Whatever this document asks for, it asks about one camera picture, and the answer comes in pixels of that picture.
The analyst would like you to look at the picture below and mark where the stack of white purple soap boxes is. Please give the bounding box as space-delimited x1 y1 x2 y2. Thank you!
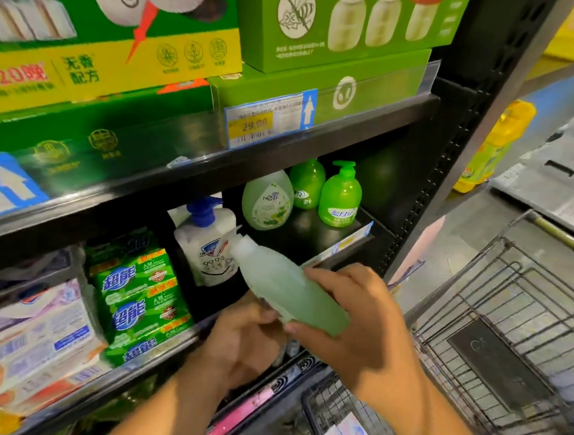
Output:
0 242 119 420

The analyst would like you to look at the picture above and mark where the bright green hand sanitizer bottle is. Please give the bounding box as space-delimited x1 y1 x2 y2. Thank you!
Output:
288 156 329 212
316 158 366 231

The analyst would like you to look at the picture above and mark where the person's left hand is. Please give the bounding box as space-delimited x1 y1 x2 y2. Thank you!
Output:
194 289 292 399

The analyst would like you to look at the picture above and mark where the white hand sanitizer bottle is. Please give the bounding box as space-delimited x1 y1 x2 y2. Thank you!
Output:
165 188 225 233
169 194 245 289

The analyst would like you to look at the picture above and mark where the green box bottle print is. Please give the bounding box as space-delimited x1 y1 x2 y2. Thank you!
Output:
229 0 474 90

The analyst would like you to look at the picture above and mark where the person's left forearm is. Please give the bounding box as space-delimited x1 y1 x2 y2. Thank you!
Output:
101 359 239 435

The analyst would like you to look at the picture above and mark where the stack of green soap boxes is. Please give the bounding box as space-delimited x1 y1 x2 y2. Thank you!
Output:
77 224 202 372

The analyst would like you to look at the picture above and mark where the pale green hand sanitizer bottle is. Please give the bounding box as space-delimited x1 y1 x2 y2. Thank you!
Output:
239 167 297 233

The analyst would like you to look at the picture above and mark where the person's right hand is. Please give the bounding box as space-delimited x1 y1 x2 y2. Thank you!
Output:
278 257 435 407

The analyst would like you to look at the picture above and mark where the pile of white packaged goods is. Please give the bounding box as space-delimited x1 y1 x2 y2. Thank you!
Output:
488 93 574 245

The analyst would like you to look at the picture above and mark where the white blue price tag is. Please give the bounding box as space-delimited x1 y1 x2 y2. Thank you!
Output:
221 83 320 156
0 151 53 231

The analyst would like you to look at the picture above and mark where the green yellow cartoon box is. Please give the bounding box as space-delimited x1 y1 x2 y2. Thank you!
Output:
0 0 248 138

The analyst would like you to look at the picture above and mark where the wire basket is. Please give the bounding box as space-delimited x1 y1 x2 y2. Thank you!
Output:
300 192 574 435

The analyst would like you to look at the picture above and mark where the pink flat pack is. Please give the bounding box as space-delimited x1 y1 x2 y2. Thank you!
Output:
198 352 317 435

